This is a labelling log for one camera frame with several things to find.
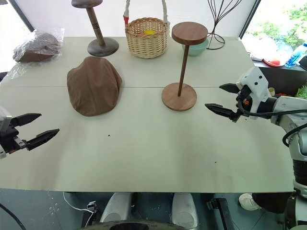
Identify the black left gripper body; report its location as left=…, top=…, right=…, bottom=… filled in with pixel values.
left=0, top=124, right=28, bottom=154

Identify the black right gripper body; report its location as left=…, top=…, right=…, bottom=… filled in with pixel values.
left=236, top=85, right=253, bottom=116

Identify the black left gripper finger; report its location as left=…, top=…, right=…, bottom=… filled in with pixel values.
left=11, top=113, right=42, bottom=127
left=25, top=128, right=60, bottom=151

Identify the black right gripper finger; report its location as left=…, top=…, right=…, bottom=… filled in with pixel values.
left=204, top=103, right=241, bottom=123
left=219, top=83, right=241, bottom=94

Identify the brown cap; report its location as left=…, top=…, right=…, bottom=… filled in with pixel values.
left=67, top=56, right=124, bottom=117

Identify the light brown wooden hat stand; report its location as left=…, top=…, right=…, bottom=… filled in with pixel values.
left=161, top=22, right=209, bottom=113

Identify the plastic bag with brown hat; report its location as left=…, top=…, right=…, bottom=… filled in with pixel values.
left=12, top=28, right=65, bottom=63

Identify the dark wooden hat stand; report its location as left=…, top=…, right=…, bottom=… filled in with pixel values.
left=71, top=0, right=120, bottom=58

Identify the red plate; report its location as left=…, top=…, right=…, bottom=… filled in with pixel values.
left=262, top=58, right=286, bottom=67

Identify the mint green bowl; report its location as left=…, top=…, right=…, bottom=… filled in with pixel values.
left=181, top=39, right=210, bottom=57

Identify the blue label water bottle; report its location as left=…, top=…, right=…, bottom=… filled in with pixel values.
left=284, top=42, right=307, bottom=68

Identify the white shoe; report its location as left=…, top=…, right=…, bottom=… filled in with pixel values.
left=238, top=192, right=262, bottom=211

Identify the black table leg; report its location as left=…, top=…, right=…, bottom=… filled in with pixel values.
left=205, top=197, right=232, bottom=230

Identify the dark trouser leg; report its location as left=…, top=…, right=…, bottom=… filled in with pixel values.
left=251, top=191, right=294, bottom=215

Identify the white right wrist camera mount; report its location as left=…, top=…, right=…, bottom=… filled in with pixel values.
left=235, top=67, right=273, bottom=113

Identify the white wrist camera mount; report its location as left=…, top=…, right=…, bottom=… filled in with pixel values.
left=235, top=67, right=273, bottom=113
left=0, top=106, right=13, bottom=160

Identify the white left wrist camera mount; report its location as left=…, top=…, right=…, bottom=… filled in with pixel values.
left=0, top=106, right=13, bottom=160

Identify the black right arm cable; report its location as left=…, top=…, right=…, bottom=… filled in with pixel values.
left=236, top=95, right=307, bottom=148

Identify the black wire stand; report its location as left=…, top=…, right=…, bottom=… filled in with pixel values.
left=206, top=0, right=237, bottom=50

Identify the black floor cable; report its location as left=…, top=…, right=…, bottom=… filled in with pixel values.
left=0, top=203, right=20, bottom=230

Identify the white floor cable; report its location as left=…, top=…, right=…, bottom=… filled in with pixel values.
left=63, top=191, right=97, bottom=226

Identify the wicker basket with rope handle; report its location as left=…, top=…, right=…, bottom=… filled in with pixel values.
left=123, top=0, right=171, bottom=59

